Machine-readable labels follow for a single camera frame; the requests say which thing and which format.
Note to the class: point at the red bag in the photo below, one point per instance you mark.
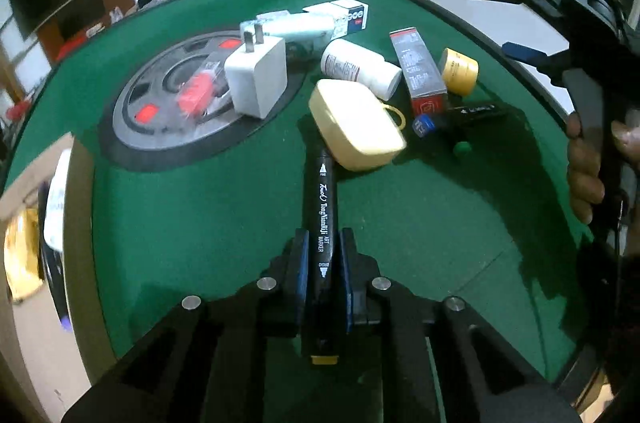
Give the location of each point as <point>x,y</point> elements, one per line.
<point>72,48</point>

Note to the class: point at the red item in clear packet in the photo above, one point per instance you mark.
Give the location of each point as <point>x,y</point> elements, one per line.
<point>195,93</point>

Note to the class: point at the yellow round jar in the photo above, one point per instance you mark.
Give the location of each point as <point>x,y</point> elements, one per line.
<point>457,70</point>

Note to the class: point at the person's right hand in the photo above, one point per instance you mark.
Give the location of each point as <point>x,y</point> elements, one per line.
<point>582,178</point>

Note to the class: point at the black marker blue end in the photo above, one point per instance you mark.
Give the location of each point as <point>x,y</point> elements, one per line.
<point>475,110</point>

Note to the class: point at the black marker green end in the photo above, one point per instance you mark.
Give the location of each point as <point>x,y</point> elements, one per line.
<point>462,148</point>

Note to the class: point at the white plug charger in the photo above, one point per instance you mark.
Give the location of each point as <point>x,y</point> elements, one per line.
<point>255,73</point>

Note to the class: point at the grey round table console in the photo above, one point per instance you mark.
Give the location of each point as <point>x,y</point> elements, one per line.
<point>130,123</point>

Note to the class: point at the white pill bottle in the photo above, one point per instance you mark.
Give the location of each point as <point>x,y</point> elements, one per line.
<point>350,63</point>

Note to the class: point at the light blue carton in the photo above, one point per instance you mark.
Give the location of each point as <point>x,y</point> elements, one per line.
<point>300,28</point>

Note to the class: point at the red and grey carton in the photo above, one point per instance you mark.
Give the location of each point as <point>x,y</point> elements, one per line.
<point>417,63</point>

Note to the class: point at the white and blue carton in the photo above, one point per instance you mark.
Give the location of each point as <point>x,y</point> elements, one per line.
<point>352,15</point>

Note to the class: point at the black marker yellow end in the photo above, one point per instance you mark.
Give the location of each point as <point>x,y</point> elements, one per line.
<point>320,203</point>

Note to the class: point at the cream plastic case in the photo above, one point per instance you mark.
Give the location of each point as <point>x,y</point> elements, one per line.
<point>355,123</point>

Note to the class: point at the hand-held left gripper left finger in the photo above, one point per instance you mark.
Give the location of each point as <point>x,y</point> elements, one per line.
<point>299,275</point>

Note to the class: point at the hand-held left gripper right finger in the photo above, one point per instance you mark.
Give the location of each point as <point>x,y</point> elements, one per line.
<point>347,275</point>

